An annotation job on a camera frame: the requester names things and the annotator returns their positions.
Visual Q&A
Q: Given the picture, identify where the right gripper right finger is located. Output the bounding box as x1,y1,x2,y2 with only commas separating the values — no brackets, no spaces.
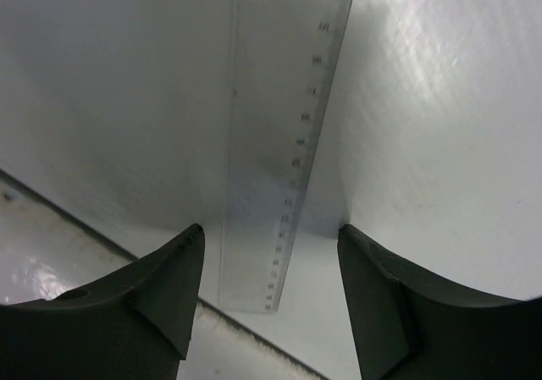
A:
337,224,541,379

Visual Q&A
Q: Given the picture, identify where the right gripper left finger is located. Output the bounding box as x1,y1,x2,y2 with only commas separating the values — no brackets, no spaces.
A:
1,224,205,379

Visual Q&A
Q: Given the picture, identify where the clear plastic ruler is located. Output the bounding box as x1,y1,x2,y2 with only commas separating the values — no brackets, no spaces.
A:
218,0,352,314

